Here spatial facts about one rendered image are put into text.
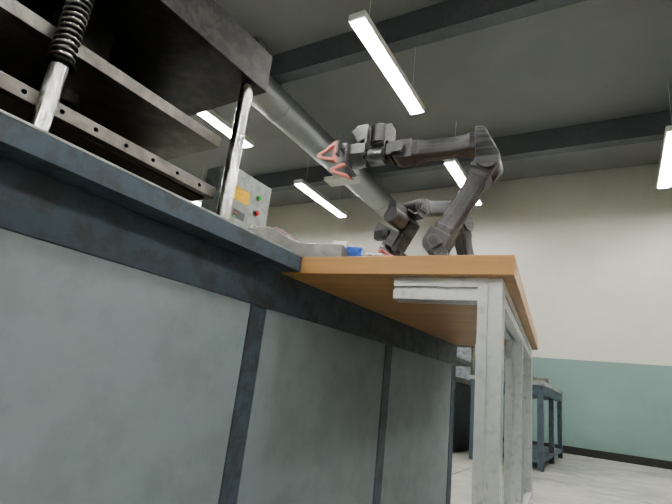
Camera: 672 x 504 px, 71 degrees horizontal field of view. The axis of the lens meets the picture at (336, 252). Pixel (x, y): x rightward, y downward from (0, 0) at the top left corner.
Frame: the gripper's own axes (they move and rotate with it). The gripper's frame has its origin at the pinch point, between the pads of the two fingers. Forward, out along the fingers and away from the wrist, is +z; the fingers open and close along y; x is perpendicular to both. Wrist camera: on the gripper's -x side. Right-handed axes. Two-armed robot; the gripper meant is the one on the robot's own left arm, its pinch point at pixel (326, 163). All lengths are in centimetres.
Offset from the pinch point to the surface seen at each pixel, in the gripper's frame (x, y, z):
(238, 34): -77, -14, 58
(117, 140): -8, 19, 74
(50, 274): 57, 78, 0
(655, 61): -307, -403, -174
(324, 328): 53, 10, -10
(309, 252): 36.8, 22.3, -10.0
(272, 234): 32.2, 24.0, 0.2
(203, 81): -62, -21, 80
